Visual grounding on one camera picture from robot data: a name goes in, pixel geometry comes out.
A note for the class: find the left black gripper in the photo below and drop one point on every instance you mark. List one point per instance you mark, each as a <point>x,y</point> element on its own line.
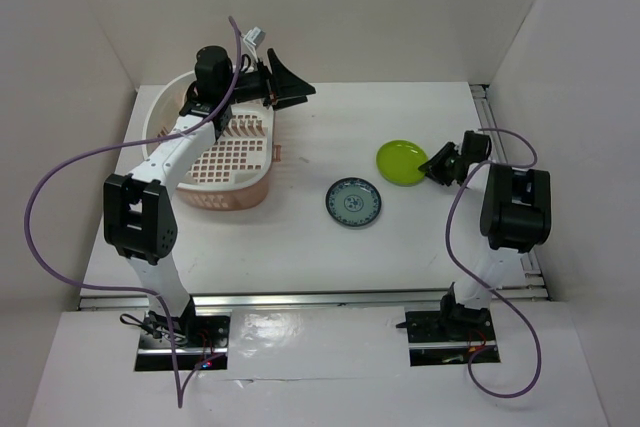
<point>290,89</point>

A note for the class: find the white pink dish rack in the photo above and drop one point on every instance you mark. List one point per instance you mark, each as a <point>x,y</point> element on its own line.
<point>234,173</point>

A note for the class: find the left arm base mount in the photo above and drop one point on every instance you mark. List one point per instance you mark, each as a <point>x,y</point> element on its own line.
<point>207,345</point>

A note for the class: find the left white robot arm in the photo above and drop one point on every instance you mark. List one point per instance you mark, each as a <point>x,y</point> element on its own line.
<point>139,220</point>

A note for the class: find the aluminium rail frame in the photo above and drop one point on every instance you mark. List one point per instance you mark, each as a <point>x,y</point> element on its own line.
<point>288,251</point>

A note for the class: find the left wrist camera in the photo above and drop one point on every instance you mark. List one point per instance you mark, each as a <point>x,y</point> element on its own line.
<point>254,37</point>

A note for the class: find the green plate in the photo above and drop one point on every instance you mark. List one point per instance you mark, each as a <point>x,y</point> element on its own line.
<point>399,162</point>

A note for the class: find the blue white patterned plate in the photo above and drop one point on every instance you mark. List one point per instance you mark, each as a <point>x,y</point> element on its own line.
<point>353,202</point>

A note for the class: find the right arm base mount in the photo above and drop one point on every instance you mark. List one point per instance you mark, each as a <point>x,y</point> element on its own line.
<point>431,344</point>

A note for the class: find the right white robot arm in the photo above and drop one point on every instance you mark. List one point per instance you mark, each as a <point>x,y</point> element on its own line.
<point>515,217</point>

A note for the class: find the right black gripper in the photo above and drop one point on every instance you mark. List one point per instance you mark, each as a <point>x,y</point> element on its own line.
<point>434,167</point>

